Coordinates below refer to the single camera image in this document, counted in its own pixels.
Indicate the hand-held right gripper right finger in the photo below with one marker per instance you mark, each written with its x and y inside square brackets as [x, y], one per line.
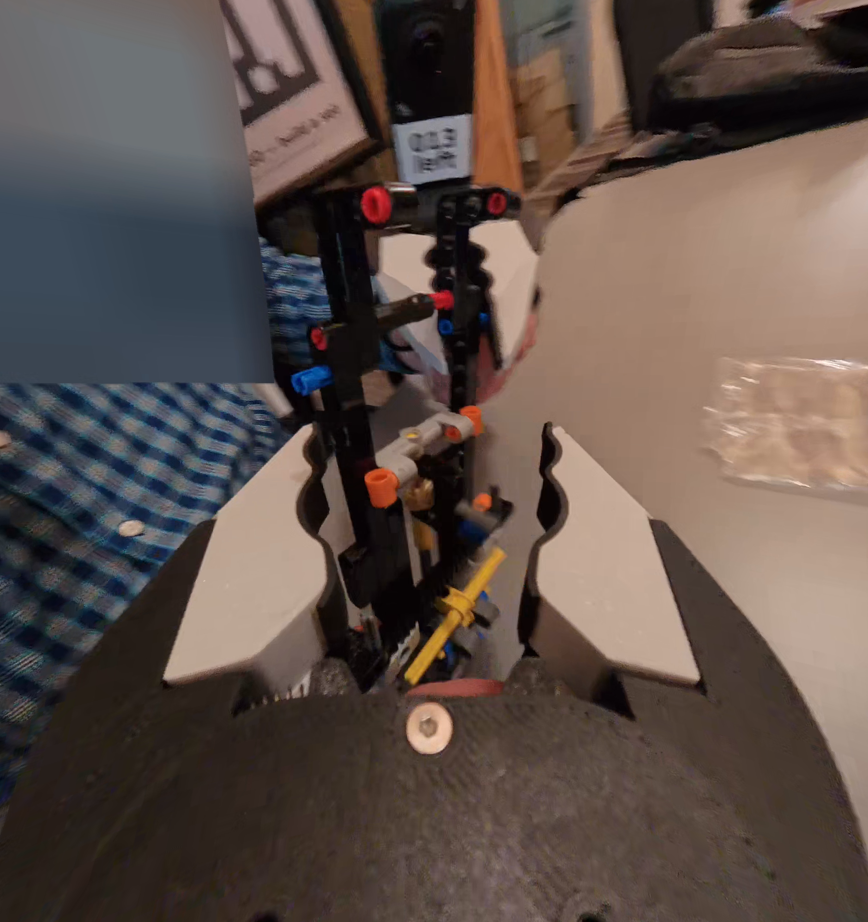
[607, 576]

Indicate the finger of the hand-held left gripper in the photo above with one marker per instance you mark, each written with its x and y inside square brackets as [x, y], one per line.
[509, 266]
[401, 263]

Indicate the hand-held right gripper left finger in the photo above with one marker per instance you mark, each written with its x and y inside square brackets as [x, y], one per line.
[254, 576]

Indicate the black lego technic assembly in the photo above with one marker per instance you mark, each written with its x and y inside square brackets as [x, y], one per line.
[347, 403]

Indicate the person's left forearm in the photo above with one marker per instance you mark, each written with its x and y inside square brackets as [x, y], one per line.
[290, 302]

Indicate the orange wooden board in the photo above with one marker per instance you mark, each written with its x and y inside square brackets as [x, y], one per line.
[495, 108]

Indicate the cardboard boxes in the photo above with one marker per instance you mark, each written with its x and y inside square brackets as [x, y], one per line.
[542, 93]

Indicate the framed paper sign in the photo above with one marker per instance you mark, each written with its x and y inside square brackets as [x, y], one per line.
[297, 122]

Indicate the blue plaid shirt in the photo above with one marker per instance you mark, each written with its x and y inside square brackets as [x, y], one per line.
[59, 576]

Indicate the clear plastic bag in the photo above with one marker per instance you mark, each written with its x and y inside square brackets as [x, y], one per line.
[801, 425]

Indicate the black backpack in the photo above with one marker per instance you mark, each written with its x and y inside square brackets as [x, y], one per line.
[765, 65]

